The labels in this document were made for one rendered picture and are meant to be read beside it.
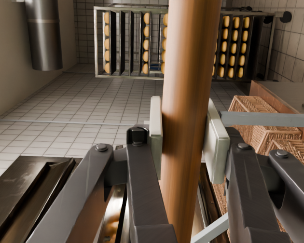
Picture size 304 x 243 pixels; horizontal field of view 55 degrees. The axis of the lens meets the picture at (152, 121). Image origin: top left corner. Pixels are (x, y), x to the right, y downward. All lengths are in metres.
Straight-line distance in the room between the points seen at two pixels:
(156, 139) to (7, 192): 1.68
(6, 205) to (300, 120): 1.43
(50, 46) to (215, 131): 3.17
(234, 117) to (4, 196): 1.26
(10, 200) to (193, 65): 1.62
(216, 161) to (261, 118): 1.01
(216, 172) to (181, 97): 0.05
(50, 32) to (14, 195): 1.96
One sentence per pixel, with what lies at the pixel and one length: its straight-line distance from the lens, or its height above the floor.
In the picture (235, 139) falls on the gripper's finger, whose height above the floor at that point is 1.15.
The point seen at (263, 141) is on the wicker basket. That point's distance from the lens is 1.32.
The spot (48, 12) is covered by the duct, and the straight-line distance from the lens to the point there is 3.29.
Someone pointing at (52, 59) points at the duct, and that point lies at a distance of 3.33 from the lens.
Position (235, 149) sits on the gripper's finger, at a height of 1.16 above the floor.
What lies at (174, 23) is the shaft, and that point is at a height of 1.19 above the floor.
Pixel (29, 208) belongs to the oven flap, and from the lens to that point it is 1.67.
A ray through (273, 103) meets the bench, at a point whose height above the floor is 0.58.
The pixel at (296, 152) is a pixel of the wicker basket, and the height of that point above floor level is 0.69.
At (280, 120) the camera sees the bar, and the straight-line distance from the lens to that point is 1.20.
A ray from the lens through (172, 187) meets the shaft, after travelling 0.21.
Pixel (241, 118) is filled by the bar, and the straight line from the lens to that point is 1.15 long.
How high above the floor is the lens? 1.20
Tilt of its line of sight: level
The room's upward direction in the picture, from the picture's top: 88 degrees counter-clockwise
